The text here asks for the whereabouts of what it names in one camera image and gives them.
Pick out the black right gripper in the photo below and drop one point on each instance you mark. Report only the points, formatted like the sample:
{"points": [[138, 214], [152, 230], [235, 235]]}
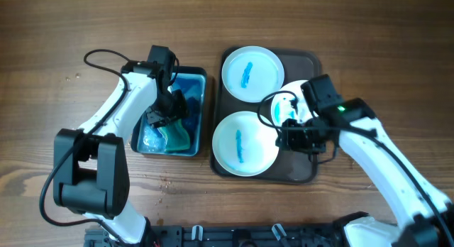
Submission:
{"points": [[289, 140]]}

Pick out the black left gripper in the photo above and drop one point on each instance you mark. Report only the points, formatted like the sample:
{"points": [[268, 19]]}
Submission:
{"points": [[181, 110]]}

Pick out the green yellow sponge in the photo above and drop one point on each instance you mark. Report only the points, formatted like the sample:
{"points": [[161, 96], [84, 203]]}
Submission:
{"points": [[176, 137]]}

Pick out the white plate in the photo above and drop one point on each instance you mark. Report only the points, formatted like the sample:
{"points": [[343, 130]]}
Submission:
{"points": [[244, 146], [250, 73], [281, 108]]}

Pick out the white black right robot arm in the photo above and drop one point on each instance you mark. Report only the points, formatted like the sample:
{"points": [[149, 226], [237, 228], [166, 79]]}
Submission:
{"points": [[424, 214]]}

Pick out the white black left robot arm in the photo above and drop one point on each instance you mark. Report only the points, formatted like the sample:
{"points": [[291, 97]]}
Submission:
{"points": [[90, 175]]}

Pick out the dark brown serving tray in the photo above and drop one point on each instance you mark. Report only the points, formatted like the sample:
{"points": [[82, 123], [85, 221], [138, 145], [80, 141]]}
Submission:
{"points": [[290, 167]]}

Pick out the black basin with blue water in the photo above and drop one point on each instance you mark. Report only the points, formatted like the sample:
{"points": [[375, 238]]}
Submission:
{"points": [[148, 140]]}

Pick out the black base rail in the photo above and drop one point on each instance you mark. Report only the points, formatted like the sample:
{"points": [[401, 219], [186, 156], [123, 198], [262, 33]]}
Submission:
{"points": [[307, 235]]}

